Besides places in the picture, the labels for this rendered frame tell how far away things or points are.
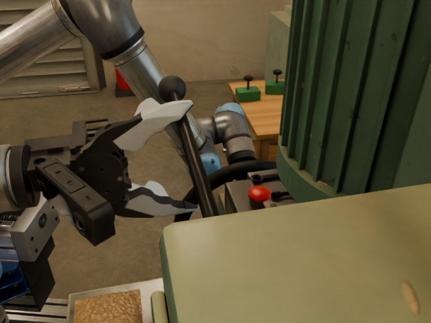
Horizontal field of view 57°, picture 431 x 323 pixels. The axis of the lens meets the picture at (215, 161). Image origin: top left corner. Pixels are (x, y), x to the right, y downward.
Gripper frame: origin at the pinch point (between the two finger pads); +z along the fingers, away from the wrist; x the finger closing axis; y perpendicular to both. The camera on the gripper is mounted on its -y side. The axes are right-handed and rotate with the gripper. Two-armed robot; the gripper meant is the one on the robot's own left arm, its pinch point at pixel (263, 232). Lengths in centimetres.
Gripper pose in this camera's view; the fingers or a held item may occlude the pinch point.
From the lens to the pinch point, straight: 92.3
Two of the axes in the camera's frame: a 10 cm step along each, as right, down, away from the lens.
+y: -1.0, 4.6, 8.8
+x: -9.7, 1.3, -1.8
